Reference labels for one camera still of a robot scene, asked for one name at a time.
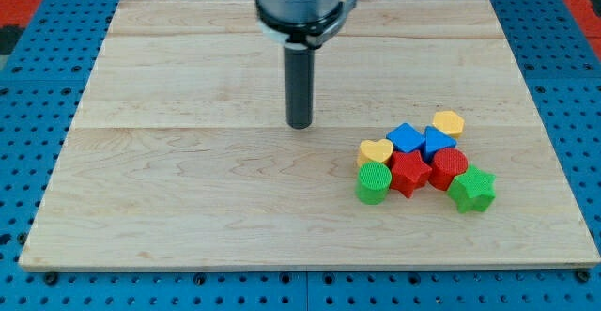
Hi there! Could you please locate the yellow hexagon block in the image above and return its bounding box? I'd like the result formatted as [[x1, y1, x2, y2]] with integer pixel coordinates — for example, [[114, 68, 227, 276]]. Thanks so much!
[[432, 111, 465, 139]]

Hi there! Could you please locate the red cylinder block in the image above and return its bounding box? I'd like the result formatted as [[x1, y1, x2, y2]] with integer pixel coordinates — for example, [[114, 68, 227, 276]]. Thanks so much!
[[428, 148, 469, 191]]

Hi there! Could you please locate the light wooden board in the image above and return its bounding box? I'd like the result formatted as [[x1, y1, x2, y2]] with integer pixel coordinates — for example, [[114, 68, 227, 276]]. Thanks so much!
[[19, 0, 600, 272]]

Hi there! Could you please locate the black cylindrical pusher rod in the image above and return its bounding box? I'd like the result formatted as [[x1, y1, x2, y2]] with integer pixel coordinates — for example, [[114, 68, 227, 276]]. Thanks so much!
[[284, 48, 315, 130]]

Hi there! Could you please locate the green star block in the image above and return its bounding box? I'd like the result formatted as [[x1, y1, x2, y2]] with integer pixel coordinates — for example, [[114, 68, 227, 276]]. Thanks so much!
[[447, 164, 496, 213]]

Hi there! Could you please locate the green cylinder block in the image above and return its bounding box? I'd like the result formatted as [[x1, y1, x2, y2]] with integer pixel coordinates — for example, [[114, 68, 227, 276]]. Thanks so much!
[[355, 162, 393, 205]]

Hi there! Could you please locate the red star block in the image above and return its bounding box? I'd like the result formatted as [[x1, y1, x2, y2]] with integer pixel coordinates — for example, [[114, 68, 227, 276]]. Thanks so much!
[[390, 150, 432, 198]]

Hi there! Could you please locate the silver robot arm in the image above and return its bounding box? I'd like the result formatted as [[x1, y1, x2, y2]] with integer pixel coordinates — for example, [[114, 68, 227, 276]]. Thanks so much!
[[254, 0, 358, 130]]

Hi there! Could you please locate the blue cube block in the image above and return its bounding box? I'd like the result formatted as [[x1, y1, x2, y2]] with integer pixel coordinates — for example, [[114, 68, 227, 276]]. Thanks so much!
[[386, 123, 425, 153]]

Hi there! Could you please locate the yellow heart block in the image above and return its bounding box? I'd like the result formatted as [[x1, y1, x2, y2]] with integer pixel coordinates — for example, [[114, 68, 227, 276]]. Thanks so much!
[[356, 139, 394, 167]]

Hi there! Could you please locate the blue triangle block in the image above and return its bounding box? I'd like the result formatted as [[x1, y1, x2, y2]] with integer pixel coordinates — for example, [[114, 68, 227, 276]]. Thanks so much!
[[422, 126, 456, 163]]

